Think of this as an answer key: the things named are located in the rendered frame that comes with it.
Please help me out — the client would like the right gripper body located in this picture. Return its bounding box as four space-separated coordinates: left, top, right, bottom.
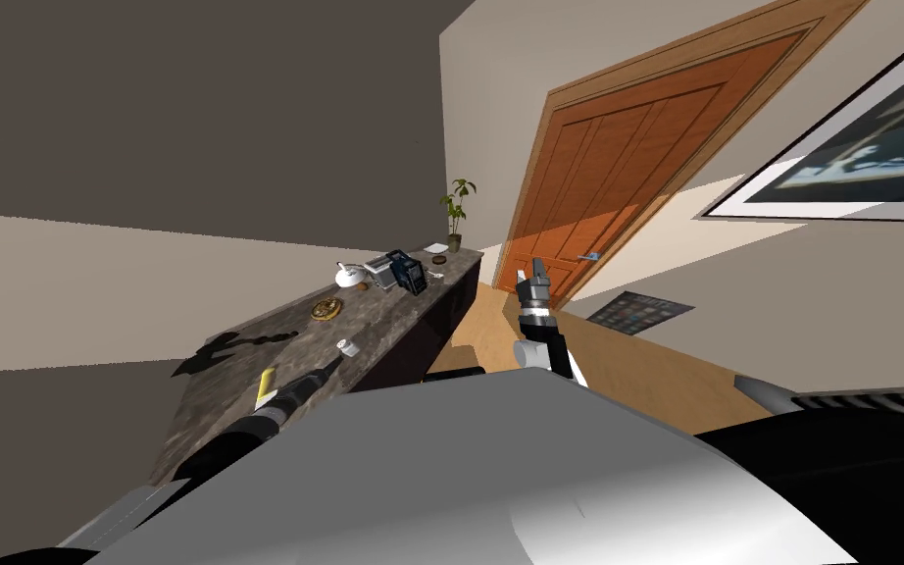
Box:
516 274 555 315

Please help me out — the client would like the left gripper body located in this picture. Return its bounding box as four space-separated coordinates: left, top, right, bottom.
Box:
267 354 344 416

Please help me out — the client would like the marble top table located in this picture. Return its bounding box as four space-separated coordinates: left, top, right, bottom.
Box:
147 244 486 487

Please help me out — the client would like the green potted plant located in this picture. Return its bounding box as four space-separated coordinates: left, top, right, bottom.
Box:
439 178 478 254

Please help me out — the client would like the dark patterned rug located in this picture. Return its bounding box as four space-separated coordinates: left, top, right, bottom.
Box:
584 289 696 338

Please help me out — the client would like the dark blue box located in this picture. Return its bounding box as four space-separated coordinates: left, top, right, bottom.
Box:
387 249 429 297

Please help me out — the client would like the brown wooden door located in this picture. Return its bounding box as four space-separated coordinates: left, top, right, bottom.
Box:
494 29 808 309

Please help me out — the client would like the grey white book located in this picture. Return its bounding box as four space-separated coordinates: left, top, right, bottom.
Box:
363 254 399 293

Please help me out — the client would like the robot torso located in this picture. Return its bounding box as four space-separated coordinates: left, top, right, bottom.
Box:
59 364 861 565

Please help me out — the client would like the black framed wall picture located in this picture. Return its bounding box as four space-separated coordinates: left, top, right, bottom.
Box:
698 26 904 225

